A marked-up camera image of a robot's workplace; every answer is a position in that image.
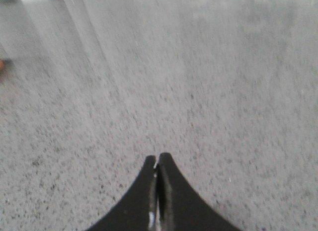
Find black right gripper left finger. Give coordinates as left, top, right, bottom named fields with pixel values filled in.
left=88, top=155, right=157, bottom=231

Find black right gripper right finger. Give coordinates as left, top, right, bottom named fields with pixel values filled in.
left=158, top=153, right=239, bottom=231

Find orange foam cube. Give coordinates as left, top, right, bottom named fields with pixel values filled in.
left=0, top=59, right=4, bottom=71

